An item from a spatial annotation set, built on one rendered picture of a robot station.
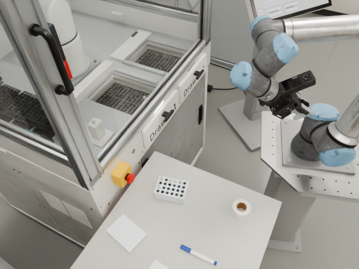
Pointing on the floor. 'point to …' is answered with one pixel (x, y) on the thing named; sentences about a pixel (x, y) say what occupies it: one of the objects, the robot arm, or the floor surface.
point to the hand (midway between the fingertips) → (310, 108)
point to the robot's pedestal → (289, 203)
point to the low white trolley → (185, 223)
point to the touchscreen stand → (246, 117)
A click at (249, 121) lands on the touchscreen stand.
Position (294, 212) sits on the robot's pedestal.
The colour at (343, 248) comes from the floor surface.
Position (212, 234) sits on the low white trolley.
